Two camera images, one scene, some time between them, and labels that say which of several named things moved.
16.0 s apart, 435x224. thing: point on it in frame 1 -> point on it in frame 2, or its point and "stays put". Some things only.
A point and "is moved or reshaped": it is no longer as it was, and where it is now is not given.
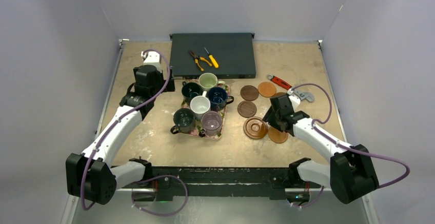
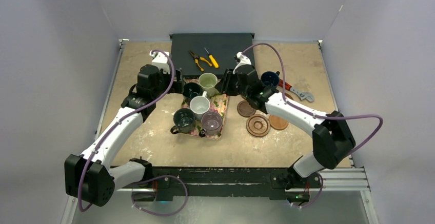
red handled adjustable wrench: x=301 y=95 stays put
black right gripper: x=273 y=120 -> x=226 y=83
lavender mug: x=211 y=121 stays put
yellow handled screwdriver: x=212 y=59 stays put
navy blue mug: x=218 y=98 -> x=270 y=78
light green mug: x=207 y=80 stays put
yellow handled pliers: x=196 y=57 stays put
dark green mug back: x=189 y=90 stays put
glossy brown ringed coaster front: x=255 y=127 is moved or reshaped
